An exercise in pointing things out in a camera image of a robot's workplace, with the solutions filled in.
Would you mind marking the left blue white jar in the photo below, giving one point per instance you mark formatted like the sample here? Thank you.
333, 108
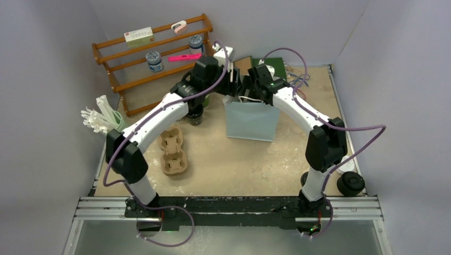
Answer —
154, 61

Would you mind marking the black paper cup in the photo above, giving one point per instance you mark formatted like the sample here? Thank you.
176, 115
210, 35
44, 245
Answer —
195, 116

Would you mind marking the stacked black cup lids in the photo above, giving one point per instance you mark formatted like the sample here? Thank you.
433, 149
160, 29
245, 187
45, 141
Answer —
350, 184

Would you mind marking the black cup lid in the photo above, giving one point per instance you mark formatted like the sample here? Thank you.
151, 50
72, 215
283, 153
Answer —
303, 178

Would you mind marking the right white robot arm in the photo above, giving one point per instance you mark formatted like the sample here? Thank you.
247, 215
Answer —
326, 143

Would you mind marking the brown pulp cup carrier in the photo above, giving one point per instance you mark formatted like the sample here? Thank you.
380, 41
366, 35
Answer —
174, 160

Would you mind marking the light blue paper bag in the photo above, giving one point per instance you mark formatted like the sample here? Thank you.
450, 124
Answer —
251, 120

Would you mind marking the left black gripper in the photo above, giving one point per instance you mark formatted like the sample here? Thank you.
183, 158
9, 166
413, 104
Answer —
232, 87

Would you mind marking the blue white jar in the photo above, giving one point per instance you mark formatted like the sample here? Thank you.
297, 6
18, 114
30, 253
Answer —
196, 44
154, 61

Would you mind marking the green paper bag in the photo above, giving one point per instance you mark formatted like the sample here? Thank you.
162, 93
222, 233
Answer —
279, 67

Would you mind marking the pink marker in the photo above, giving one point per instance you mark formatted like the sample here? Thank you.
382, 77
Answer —
187, 57

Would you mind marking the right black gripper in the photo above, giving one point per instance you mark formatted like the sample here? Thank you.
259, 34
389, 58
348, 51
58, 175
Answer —
248, 84

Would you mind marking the pink white stapler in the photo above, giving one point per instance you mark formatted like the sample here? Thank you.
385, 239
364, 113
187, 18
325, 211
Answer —
179, 27

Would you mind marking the right blue white jar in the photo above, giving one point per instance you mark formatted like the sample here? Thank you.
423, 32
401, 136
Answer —
196, 44

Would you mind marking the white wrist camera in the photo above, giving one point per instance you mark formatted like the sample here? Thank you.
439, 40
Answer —
269, 67
223, 56

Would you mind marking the white wrapped straws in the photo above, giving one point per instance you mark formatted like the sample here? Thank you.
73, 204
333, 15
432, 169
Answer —
103, 121

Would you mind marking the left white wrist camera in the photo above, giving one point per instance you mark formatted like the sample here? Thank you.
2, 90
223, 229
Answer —
223, 56

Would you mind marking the wooden shelf rack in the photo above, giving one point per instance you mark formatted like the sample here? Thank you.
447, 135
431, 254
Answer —
145, 55

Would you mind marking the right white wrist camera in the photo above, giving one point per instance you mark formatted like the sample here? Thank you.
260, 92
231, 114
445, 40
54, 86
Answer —
269, 67

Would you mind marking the white green box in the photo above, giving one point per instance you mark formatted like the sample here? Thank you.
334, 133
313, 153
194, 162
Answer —
139, 37

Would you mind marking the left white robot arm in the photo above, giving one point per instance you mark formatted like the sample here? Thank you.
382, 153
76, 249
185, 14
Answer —
125, 149

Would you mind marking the green straw holder cup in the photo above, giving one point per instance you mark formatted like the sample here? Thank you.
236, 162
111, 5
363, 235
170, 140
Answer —
121, 123

